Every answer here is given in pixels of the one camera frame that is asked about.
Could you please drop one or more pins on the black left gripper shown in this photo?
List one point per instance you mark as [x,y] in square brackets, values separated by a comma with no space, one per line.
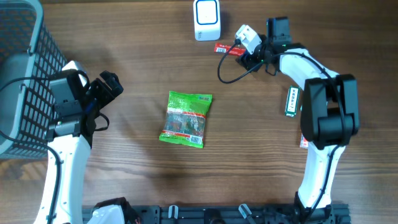
[107,94]

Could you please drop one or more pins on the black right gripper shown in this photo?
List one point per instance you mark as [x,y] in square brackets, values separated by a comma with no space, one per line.
[249,62]

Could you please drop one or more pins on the red stick sachet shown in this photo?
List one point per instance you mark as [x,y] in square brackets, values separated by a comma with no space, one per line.
[222,49]

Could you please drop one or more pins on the green white medicine box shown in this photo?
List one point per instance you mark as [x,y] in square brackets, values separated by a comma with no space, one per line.
[292,100]

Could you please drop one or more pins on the green snack bag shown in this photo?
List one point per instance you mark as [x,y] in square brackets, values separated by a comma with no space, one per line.
[185,119]

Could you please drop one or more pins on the pink tissue pack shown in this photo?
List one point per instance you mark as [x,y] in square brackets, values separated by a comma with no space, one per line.
[303,142]

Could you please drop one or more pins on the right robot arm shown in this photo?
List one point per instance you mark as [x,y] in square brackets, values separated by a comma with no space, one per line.
[329,114]

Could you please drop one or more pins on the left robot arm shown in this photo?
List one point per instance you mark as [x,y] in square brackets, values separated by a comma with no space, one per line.
[69,138]

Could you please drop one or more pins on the white barcode scanner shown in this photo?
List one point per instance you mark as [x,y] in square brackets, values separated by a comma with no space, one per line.
[207,20]

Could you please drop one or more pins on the grey mesh basket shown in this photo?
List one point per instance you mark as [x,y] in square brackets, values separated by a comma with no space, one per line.
[29,56]

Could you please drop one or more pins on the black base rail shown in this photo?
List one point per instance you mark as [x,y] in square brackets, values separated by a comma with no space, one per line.
[270,213]

